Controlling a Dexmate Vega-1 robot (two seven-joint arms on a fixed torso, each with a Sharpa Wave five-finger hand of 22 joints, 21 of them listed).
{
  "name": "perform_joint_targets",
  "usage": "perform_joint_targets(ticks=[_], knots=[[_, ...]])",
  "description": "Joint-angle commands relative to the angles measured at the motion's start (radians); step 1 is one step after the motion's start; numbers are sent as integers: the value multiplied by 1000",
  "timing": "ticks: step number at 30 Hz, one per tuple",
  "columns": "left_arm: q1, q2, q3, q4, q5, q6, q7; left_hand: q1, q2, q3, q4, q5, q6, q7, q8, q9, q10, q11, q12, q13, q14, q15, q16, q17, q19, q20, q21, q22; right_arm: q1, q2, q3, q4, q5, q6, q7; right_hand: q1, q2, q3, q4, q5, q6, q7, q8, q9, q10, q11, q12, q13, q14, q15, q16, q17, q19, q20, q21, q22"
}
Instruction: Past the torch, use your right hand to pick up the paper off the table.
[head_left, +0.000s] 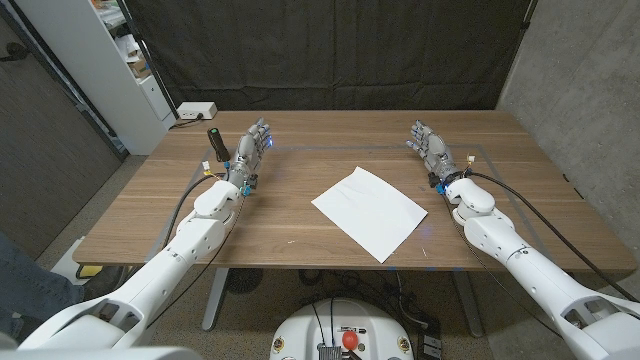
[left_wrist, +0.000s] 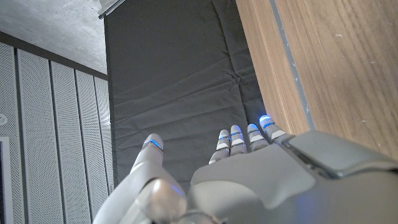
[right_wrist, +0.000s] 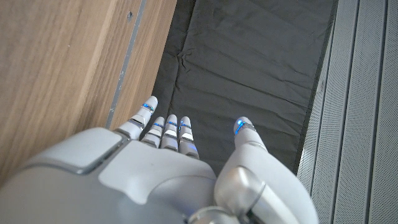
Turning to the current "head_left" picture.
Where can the black floor power strip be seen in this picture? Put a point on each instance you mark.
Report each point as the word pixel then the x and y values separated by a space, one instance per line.
pixel 430 345

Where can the red emergency stop button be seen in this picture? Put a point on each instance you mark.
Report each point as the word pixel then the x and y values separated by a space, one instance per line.
pixel 350 340

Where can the white robot torso base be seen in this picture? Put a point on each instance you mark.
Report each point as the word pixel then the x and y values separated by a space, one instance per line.
pixel 300 335

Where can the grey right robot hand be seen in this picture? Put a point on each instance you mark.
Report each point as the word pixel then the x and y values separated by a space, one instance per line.
pixel 436 150

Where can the white paper sheet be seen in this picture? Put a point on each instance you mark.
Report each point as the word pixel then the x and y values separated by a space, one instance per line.
pixel 370 212

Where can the dark person shoe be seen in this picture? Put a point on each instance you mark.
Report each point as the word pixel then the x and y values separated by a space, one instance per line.
pixel 102 282

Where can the grey table leg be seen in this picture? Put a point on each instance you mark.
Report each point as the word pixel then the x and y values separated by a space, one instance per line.
pixel 470 310
pixel 215 300

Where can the white shelf cabinet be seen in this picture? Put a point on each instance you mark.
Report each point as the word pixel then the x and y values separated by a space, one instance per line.
pixel 95 65

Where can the black round floor object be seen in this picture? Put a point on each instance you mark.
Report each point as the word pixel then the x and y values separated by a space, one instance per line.
pixel 243 280

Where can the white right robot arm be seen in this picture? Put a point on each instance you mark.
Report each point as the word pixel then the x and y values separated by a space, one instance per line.
pixel 530 270

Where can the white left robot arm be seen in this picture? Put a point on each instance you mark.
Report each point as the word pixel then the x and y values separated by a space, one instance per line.
pixel 165 265

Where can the black backdrop curtain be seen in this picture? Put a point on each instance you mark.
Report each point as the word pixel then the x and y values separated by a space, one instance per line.
pixel 330 50

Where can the black stand pole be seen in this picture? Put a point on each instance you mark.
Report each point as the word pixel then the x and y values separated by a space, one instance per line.
pixel 150 65

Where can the person leg in jeans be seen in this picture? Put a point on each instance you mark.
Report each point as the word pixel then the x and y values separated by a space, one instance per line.
pixel 30 285

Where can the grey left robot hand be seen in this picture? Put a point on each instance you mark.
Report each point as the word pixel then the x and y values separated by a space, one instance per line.
pixel 246 152

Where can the cardboard box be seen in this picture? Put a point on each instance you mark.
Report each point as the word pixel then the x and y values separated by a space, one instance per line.
pixel 140 67

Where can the yellow floor object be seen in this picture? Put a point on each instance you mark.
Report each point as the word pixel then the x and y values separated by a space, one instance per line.
pixel 90 271

